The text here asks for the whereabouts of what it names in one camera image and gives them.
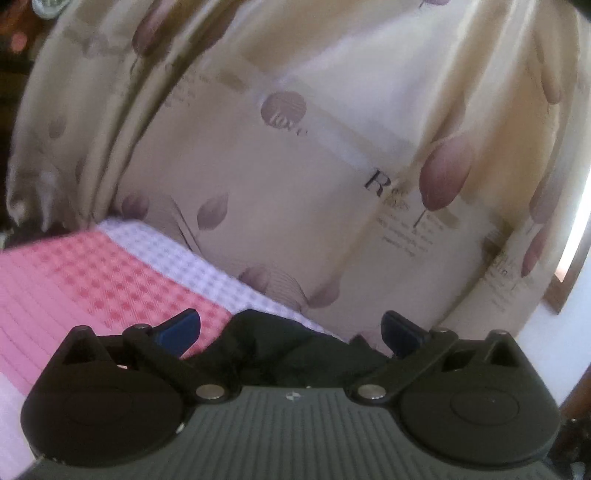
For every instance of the cream leaf-print curtain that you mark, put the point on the cream leaf-print curtain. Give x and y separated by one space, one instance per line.
323 207

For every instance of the brown wooden window frame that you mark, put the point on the brown wooden window frame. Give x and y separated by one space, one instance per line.
561 295

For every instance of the pink checkered bedsheet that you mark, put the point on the pink checkered bedsheet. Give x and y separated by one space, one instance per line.
69 286

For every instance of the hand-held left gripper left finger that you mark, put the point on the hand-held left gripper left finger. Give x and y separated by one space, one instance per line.
181 330

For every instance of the black jacket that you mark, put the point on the black jacket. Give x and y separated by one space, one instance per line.
277 350

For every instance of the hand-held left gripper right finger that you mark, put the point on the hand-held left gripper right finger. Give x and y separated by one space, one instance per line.
399 331

